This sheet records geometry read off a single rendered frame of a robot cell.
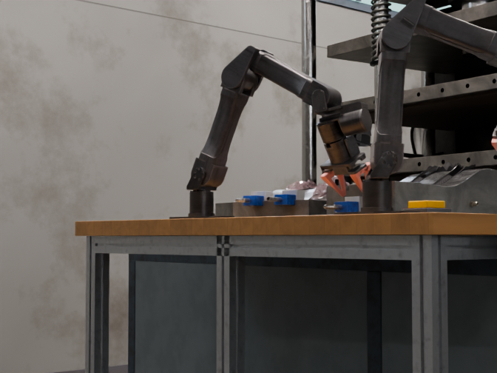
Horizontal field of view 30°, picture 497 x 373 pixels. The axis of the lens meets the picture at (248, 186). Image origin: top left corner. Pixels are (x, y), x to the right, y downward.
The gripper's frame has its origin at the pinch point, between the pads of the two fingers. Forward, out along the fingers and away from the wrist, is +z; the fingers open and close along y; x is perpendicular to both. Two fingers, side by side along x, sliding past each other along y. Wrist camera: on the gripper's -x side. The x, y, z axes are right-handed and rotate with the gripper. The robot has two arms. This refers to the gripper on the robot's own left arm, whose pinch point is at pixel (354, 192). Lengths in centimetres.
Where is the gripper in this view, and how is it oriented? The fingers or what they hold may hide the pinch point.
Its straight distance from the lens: 229.9
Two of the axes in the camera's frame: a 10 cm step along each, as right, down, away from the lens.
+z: 3.7, 8.9, 2.7
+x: -6.7, 4.6, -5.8
